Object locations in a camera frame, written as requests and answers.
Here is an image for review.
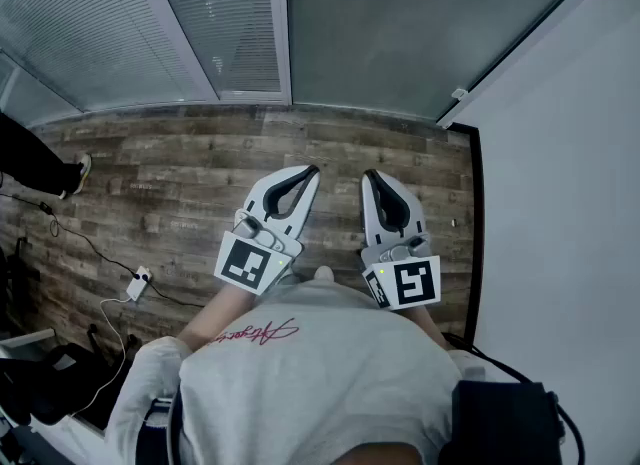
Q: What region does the black office chair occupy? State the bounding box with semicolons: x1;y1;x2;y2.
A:
0;323;142;430

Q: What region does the black pouch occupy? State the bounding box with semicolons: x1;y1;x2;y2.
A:
451;379;567;465

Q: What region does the wide grey window blind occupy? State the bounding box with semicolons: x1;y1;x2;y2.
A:
0;0;202;115

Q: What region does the white cable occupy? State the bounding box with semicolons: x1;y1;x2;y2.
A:
73;297;135;417

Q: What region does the frosted glass door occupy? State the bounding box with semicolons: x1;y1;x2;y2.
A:
286;0;609;122

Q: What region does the person's grey t-shirt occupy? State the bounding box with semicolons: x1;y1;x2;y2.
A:
103;276;487;465

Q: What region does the person's right forearm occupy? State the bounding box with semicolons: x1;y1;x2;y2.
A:
399;304;450;350

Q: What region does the narrow grey window blind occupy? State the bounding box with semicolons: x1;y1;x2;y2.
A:
148;0;284;95

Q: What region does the white power strip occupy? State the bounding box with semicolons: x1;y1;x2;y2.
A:
125;265;154;303

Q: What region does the person's left forearm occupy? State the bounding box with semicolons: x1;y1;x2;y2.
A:
177;284;271;353

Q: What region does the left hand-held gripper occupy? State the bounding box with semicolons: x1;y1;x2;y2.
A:
214;164;322;297

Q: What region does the black floor cable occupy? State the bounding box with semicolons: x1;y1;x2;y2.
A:
0;191;207;310

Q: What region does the black pouch cable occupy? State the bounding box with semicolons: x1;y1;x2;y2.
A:
441;331;587;465

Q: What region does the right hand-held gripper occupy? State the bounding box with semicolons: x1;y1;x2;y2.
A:
360;168;442;312

